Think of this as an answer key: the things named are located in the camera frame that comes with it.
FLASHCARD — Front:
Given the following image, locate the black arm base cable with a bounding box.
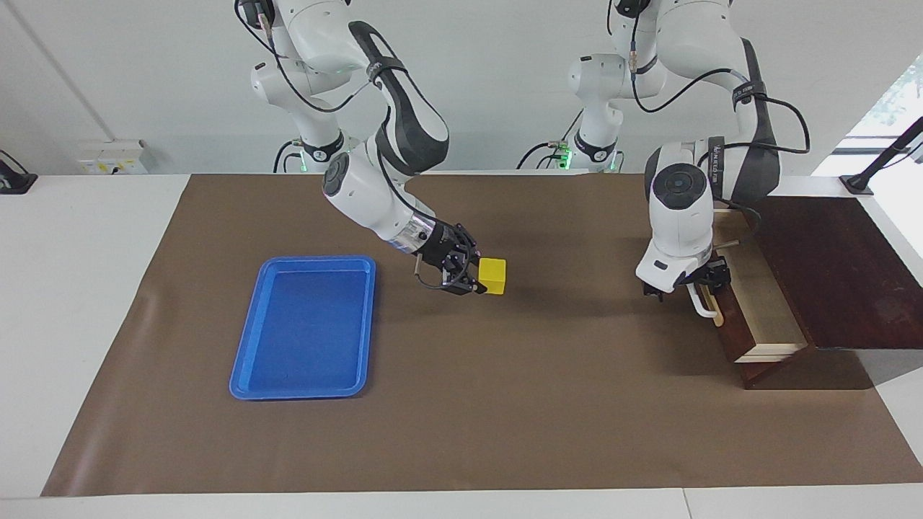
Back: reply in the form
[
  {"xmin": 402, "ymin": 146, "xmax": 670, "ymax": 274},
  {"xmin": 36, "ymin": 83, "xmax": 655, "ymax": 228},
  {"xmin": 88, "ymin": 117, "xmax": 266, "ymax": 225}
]
[
  {"xmin": 516, "ymin": 108, "xmax": 586, "ymax": 171},
  {"xmin": 272, "ymin": 138, "xmax": 305, "ymax": 174}
]

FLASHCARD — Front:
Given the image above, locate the dark wooden drawer cabinet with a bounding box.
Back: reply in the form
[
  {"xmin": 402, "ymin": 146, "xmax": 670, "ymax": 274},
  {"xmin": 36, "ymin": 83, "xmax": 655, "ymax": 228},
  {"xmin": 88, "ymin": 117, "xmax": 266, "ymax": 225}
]
[{"xmin": 734, "ymin": 196, "xmax": 923, "ymax": 391}]

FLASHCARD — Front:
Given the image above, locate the brown table mat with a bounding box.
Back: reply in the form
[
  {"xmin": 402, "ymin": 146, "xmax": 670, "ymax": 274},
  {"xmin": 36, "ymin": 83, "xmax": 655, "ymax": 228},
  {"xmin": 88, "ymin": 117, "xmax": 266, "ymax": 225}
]
[{"xmin": 41, "ymin": 173, "xmax": 923, "ymax": 498}]

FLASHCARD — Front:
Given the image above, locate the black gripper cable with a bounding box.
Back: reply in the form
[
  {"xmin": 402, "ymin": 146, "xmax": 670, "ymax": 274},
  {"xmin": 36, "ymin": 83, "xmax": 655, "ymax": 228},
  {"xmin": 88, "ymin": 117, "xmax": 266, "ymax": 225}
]
[
  {"xmin": 245, "ymin": 0, "xmax": 462, "ymax": 292},
  {"xmin": 627, "ymin": 0, "xmax": 811, "ymax": 250}
]

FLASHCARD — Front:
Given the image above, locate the white drawer handle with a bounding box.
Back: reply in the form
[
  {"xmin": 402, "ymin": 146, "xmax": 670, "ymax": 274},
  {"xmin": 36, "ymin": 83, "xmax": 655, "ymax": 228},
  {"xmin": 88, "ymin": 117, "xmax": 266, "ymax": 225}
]
[{"xmin": 686, "ymin": 280, "xmax": 720, "ymax": 319}]

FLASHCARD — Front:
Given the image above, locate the black left arm base cable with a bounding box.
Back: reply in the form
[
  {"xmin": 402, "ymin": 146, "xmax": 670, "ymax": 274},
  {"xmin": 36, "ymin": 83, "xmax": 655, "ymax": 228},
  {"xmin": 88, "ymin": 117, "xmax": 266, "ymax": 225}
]
[{"xmin": 516, "ymin": 108, "xmax": 586, "ymax": 171}]

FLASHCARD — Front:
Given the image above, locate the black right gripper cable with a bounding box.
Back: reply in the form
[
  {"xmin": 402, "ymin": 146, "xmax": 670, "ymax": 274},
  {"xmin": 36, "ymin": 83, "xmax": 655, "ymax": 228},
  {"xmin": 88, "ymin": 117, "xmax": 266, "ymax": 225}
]
[{"xmin": 245, "ymin": 0, "xmax": 462, "ymax": 292}]

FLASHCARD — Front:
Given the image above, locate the blue plastic tray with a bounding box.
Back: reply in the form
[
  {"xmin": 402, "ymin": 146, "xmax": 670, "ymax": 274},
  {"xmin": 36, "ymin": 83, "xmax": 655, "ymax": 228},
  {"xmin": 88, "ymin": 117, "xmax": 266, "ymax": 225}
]
[{"xmin": 229, "ymin": 255, "xmax": 377, "ymax": 402}]

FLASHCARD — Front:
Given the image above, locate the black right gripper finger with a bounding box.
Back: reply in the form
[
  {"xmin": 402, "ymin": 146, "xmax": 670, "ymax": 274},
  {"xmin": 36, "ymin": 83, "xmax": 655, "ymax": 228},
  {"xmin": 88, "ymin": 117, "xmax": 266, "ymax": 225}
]
[
  {"xmin": 454, "ymin": 225, "xmax": 482, "ymax": 262},
  {"xmin": 438, "ymin": 268, "xmax": 488, "ymax": 296}
]

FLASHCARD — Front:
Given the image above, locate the dark wooden drawer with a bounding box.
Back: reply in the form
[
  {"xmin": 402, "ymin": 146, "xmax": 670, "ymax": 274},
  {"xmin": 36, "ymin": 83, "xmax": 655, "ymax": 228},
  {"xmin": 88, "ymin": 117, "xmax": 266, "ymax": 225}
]
[{"xmin": 685, "ymin": 208, "xmax": 810, "ymax": 364}]

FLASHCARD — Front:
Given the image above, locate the white wall socket box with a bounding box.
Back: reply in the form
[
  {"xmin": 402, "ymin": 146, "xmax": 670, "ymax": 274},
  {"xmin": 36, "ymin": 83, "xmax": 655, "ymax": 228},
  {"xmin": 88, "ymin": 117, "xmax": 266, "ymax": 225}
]
[{"xmin": 78, "ymin": 140, "xmax": 151, "ymax": 176}]

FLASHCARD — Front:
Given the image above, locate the black right arm base cable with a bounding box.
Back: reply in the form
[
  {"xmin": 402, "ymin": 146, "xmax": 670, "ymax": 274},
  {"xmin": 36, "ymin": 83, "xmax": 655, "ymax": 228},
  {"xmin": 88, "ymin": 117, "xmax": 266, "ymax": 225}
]
[{"xmin": 272, "ymin": 138, "xmax": 305, "ymax": 174}]

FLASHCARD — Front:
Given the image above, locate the black pole stand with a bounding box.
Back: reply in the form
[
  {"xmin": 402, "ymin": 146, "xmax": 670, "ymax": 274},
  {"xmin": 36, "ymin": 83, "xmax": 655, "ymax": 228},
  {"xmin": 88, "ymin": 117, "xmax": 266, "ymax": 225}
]
[{"xmin": 840, "ymin": 115, "xmax": 923, "ymax": 196}]

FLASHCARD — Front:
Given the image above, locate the yellow cube block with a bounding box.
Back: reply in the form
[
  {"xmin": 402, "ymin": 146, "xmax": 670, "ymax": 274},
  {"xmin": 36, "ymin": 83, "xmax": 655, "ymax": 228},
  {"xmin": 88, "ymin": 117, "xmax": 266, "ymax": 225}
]
[{"xmin": 479, "ymin": 257, "xmax": 507, "ymax": 296}]

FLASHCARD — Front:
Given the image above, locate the small black stand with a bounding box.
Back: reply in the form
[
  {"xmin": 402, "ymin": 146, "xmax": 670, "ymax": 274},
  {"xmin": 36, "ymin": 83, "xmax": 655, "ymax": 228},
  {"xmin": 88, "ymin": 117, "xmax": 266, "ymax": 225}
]
[{"xmin": 0, "ymin": 149, "xmax": 38, "ymax": 195}]

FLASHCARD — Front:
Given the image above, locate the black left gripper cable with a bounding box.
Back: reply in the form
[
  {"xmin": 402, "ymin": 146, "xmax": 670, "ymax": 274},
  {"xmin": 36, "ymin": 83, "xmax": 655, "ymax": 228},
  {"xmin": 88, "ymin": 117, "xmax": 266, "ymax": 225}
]
[{"xmin": 627, "ymin": 0, "xmax": 811, "ymax": 250}]

